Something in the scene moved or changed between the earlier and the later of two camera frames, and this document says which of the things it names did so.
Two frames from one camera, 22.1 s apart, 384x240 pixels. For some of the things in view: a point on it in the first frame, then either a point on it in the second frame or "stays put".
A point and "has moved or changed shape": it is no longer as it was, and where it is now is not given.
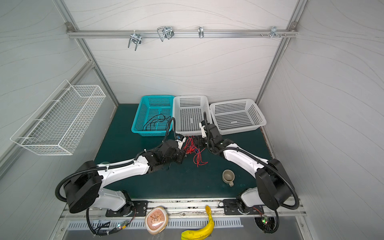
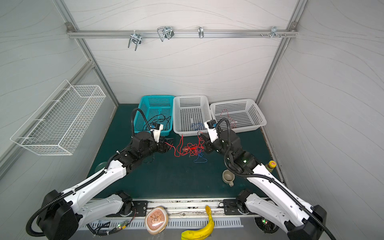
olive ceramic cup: [228, 176] stays put
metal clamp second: [167, 31] stays put
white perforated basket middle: [188, 111] stays put
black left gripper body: [178, 158] -> [161, 147]
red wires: [189, 148] has moved or changed shape
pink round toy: [156, 220] stays put
